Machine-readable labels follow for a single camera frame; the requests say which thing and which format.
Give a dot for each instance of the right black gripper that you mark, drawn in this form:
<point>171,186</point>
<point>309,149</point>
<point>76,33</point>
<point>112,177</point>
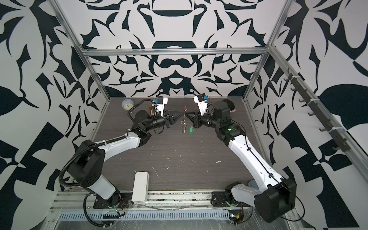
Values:
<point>197,120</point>

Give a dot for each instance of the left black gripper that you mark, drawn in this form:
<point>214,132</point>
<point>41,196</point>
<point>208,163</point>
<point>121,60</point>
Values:
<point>168,119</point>

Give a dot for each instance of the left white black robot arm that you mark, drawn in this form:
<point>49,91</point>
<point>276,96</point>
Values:
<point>84,169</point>

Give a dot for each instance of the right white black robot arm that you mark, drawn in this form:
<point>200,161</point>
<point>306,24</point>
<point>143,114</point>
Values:
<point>274,195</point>

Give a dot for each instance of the pink plush doll black hat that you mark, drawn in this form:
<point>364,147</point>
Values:
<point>230,104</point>

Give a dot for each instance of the white rectangular box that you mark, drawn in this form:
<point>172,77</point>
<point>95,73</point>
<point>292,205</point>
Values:
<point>140,187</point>

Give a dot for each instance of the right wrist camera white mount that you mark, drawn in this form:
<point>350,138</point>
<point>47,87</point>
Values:
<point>202,102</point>

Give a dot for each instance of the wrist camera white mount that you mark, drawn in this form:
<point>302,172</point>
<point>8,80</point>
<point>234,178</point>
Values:
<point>158,105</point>
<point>202,102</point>

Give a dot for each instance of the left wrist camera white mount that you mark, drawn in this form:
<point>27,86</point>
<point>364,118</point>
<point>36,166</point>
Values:
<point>158,105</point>

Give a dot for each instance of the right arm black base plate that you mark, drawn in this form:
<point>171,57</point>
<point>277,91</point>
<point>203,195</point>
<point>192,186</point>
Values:
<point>225,198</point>

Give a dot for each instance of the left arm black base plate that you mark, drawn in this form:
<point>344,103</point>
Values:
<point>119,201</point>

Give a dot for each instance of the black wall hook rack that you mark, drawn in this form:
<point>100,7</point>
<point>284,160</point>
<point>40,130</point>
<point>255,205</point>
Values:
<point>319,111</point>

